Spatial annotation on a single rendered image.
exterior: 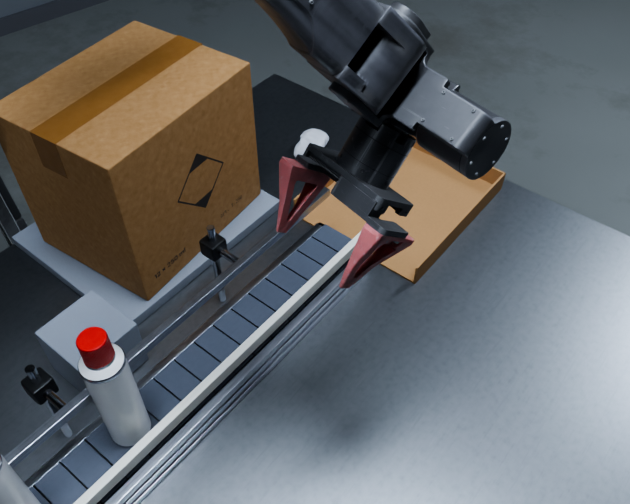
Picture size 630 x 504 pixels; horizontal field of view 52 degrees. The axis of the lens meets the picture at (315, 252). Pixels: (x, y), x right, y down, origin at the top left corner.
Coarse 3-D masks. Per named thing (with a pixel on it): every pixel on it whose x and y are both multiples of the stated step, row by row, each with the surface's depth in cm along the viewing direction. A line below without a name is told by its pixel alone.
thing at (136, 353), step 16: (320, 192) 102; (272, 240) 96; (256, 256) 94; (224, 272) 91; (240, 272) 93; (208, 288) 89; (192, 304) 87; (176, 320) 85; (160, 336) 84; (128, 352) 82; (144, 352) 83; (80, 400) 77; (64, 416) 76; (48, 432) 75; (16, 448) 73; (32, 448) 74; (16, 464) 73
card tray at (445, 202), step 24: (408, 168) 126; (432, 168) 126; (408, 192) 121; (432, 192) 121; (456, 192) 121; (480, 192) 121; (312, 216) 117; (336, 216) 117; (384, 216) 117; (408, 216) 117; (432, 216) 117; (456, 216) 117; (432, 240) 113; (384, 264) 109; (408, 264) 109; (432, 264) 109
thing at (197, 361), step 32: (320, 256) 104; (256, 288) 99; (288, 288) 99; (320, 288) 100; (224, 320) 95; (256, 320) 95; (288, 320) 96; (192, 352) 92; (224, 352) 92; (256, 352) 92; (160, 384) 89; (192, 384) 88; (224, 384) 88; (160, 416) 85; (192, 416) 85; (96, 448) 82; (128, 448) 82; (64, 480) 79; (96, 480) 79
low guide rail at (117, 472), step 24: (336, 264) 98; (312, 288) 96; (288, 312) 93; (264, 336) 90; (240, 360) 88; (216, 384) 86; (192, 408) 83; (168, 432) 81; (144, 456) 79; (120, 480) 78
